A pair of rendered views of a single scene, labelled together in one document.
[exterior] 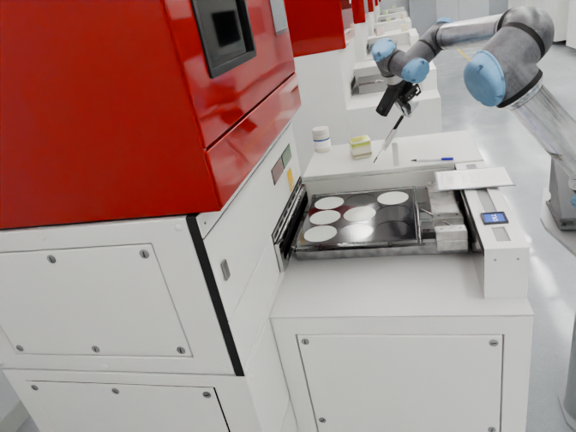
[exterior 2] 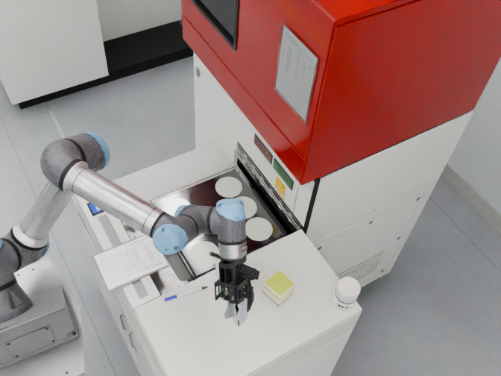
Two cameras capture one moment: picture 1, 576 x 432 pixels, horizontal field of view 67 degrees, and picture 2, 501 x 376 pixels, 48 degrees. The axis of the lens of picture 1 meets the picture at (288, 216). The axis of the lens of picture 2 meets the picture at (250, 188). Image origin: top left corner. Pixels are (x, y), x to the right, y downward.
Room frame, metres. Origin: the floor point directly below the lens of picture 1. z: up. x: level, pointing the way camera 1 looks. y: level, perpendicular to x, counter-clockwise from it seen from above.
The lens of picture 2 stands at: (2.03, -1.07, 2.54)
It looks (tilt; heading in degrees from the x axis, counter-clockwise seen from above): 51 degrees down; 127
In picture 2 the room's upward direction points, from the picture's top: 6 degrees clockwise
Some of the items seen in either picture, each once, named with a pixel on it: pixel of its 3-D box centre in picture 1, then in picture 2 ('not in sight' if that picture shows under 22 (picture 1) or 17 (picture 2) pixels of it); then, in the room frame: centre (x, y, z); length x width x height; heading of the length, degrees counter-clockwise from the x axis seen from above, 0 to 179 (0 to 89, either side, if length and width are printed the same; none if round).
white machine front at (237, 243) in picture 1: (269, 213); (245, 139); (1.13, 0.05, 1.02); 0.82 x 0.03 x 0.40; 163
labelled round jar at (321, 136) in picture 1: (321, 139); (346, 294); (1.78, -0.20, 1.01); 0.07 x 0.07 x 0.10
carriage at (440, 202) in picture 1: (445, 215); (152, 257); (1.18, -0.48, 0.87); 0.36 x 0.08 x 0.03; 163
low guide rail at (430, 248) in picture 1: (378, 250); not in sight; (1.11, -0.24, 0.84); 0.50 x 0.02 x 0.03; 73
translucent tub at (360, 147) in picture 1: (360, 147); (278, 288); (1.61, -0.33, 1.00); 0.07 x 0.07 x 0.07; 88
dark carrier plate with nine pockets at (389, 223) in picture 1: (357, 215); (217, 218); (1.25, -0.22, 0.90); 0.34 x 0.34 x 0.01; 73
